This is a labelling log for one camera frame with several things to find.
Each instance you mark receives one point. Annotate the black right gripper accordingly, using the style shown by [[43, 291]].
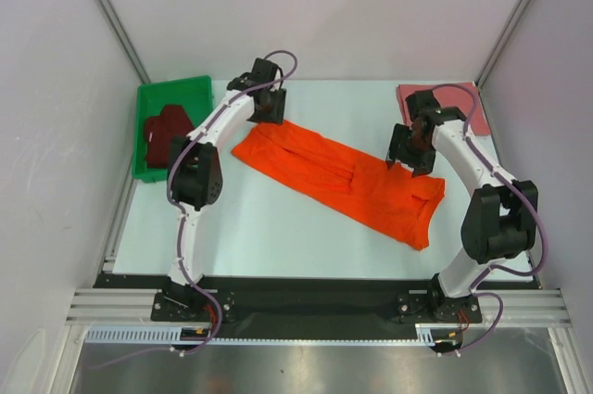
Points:
[[410, 158]]

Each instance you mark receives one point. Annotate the folded pink t-shirt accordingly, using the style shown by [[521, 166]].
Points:
[[447, 97]]

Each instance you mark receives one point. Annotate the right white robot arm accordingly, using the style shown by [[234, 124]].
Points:
[[501, 220]]

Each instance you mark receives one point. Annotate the aluminium frame rail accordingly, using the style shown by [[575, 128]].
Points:
[[529, 308]]

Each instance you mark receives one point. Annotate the dark red t-shirt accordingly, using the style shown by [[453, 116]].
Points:
[[160, 130]]

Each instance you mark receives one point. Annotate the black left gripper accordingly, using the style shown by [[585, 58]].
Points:
[[275, 116]]

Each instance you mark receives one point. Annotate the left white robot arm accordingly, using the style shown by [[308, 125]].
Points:
[[195, 179]]

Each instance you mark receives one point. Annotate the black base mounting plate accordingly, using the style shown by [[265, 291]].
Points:
[[258, 325]]

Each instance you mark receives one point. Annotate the orange t-shirt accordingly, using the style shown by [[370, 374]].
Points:
[[389, 200]]

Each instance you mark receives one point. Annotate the green plastic bin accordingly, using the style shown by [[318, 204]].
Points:
[[193, 94]]

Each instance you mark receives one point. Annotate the white slotted cable duct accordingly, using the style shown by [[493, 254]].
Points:
[[410, 335]]

